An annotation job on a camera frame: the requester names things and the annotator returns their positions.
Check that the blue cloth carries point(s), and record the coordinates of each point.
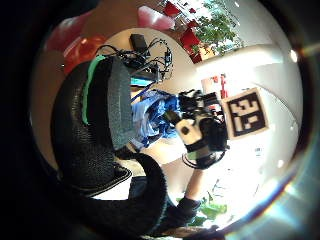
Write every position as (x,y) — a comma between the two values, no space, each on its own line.
(155,113)

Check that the red and white sign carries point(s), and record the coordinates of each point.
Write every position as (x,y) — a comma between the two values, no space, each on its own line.
(213,85)

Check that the the person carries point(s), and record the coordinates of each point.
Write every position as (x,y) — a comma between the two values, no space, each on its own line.
(181,213)

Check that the white cube of black markers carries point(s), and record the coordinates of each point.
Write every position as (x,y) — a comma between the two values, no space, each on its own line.
(246,113)

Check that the teal flat device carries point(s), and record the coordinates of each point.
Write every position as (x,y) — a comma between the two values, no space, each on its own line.
(141,81)

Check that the red chair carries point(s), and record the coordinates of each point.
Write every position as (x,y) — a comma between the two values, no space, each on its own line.
(171,9)
(190,40)

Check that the green leaves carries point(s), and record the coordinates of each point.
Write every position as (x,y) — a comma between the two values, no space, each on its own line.
(211,210)

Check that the green leafy plant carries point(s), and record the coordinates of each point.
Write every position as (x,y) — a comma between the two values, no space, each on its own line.
(216,28)

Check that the orange red seat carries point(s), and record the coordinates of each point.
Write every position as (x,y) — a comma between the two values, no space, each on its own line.
(83,51)

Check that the black power adapter box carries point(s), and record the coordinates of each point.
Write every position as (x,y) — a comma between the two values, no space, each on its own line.
(139,41)

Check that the white palm camera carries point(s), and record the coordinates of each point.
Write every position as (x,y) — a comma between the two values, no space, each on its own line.
(190,130)

